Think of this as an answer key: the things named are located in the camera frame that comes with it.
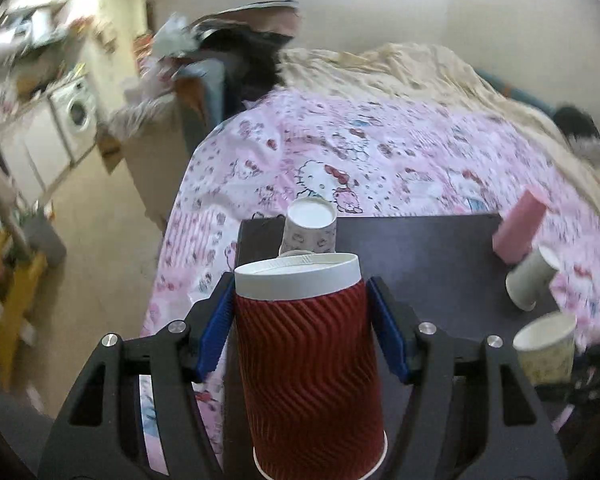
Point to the white plastic bag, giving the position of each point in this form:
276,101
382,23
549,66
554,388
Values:
175,35

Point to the blue chair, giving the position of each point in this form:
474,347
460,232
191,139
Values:
210,90

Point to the teal bed edge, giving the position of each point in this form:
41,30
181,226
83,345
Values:
520,92

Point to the black clothing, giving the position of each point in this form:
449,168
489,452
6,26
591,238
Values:
575,120

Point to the pink brown bag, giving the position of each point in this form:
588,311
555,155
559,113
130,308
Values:
270,17

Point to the grey trash bin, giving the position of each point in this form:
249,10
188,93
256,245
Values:
45,237

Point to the red ripple paper cup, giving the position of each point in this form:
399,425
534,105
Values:
305,360

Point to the yellow stairs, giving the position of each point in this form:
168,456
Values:
15,300

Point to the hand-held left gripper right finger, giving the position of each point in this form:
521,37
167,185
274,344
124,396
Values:
390,332

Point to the white green patterned paper cup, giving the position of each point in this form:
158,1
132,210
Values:
547,360

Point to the small cardboard box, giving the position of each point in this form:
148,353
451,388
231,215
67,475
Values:
111,155

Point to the black tray board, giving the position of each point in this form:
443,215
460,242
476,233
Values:
430,260

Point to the pink faceted cup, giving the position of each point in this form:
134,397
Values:
520,230

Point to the white cartoon print paper cup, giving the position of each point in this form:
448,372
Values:
310,235

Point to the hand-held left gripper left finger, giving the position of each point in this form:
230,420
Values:
215,332

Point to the cream duvet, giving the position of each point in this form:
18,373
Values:
405,70

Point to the pink cartoon printed blanket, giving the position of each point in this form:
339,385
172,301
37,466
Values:
380,135

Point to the white kitchen base cabinet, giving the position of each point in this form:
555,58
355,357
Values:
30,150

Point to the beige box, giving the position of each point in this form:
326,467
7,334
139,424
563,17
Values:
150,170

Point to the clear plastic bag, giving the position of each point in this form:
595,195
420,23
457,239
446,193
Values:
140,115

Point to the white washing machine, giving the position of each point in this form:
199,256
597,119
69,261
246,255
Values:
75,115

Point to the white green dot paper cup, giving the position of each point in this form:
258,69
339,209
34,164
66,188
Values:
532,275

